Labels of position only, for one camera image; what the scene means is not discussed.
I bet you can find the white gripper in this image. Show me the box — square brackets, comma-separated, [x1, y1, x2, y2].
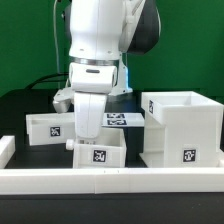
[74, 92, 107, 139]

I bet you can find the white front drawer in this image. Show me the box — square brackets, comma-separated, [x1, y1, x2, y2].
[66, 128, 127, 168]

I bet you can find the white drawer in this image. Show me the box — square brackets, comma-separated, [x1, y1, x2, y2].
[66, 128, 127, 168]
[26, 112, 75, 146]

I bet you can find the white drawer cabinet box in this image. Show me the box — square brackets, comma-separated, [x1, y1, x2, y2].
[140, 91, 224, 168]

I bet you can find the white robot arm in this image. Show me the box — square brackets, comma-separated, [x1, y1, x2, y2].
[69, 0, 161, 141]

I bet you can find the white rear drawer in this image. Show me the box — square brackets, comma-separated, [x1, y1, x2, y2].
[26, 112, 75, 146]

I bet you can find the white sheet with markers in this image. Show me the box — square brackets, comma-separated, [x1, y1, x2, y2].
[102, 113, 144, 127]

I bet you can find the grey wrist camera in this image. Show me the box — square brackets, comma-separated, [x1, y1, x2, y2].
[53, 87, 74, 113]

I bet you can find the black cable bundle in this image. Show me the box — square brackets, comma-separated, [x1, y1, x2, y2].
[25, 71, 71, 90]

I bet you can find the white fence frame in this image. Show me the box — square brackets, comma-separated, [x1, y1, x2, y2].
[0, 134, 224, 196]

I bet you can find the white thin cable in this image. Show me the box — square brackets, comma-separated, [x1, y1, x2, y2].
[52, 0, 62, 90]

